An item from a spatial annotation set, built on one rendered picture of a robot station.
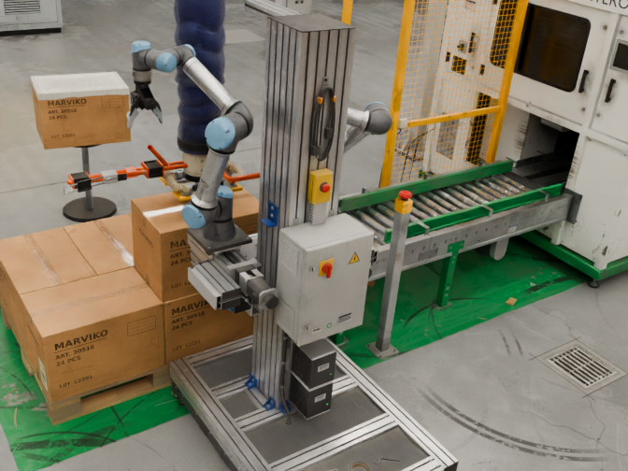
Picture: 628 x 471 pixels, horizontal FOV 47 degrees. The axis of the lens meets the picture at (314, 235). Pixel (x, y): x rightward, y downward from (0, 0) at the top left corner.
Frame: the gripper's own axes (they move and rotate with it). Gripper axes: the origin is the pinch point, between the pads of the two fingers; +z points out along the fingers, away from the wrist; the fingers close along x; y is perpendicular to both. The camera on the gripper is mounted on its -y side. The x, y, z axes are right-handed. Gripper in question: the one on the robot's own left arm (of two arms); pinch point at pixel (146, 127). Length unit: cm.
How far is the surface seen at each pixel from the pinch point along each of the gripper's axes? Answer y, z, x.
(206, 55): 17.8, -22.7, -37.2
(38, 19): 763, 131, -154
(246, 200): 22, 58, -63
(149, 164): 31.7, 32.3, -13.3
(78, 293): 35, 98, 25
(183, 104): 27.1, 2.2, -29.8
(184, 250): 8, 70, -21
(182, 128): 27.0, 14.2, -29.0
